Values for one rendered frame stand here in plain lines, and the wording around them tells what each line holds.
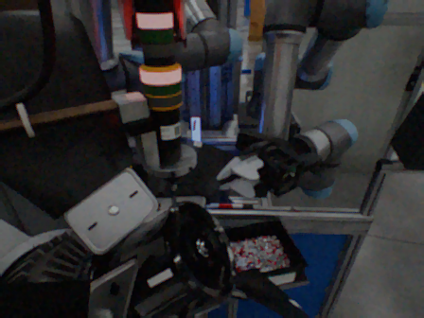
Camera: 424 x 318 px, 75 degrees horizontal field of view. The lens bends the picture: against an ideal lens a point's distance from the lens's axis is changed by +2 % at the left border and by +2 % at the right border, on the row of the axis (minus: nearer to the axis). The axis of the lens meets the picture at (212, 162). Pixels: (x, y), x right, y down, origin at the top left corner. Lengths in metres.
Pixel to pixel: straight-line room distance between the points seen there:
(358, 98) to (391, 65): 0.30
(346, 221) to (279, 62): 0.57
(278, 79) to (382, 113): 2.00
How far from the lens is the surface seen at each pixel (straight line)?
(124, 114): 0.30
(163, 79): 0.30
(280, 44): 0.66
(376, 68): 2.43
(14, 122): 0.30
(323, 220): 0.96
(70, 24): 0.44
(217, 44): 0.62
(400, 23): 2.42
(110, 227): 0.35
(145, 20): 0.30
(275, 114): 0.65
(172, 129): 0.32
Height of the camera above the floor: 1.47
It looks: 33 degrees down
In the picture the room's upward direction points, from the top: straight up
